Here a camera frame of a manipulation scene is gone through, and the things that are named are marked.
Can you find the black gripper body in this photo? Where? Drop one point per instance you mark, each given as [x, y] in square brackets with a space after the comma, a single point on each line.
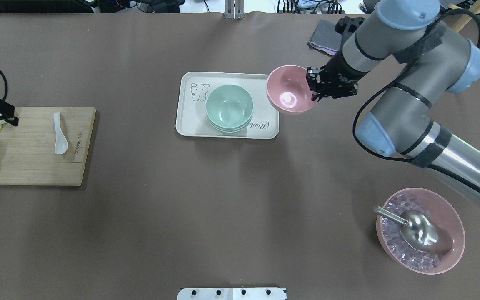
[342, 71]

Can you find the bamboo cutting board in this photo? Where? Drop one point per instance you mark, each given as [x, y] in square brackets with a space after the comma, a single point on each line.
[27, 152]

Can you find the cream rabbit tray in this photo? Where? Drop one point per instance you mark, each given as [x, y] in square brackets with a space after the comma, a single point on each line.
[195, 87]

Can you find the small pink bowl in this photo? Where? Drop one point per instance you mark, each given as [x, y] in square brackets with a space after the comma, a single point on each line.
[288, 90]

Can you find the grey folded cloth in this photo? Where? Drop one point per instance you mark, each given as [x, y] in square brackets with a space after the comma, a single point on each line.
[325, 38]

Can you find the metal ice scoop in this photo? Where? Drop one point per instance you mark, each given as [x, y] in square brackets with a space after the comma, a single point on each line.
[419, 231]

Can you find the pink bowl with ice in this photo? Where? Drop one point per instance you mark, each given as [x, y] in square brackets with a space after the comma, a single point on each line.
[439, 211]

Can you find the wooden mug tree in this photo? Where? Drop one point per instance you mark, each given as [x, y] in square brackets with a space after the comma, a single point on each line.
[474, 8]

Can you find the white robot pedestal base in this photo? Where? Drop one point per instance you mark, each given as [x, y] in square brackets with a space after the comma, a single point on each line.
[233, 293]

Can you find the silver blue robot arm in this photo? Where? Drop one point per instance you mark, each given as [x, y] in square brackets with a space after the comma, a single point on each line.
[441, 54]

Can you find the white ceramic spoon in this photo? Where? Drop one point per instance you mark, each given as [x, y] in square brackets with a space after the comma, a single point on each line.
[61, 143]

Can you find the stacked green bowls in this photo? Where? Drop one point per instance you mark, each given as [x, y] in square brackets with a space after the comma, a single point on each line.
[229, 108]

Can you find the aluminium frame post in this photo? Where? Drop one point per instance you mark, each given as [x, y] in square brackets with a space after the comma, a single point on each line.
[234, 9]

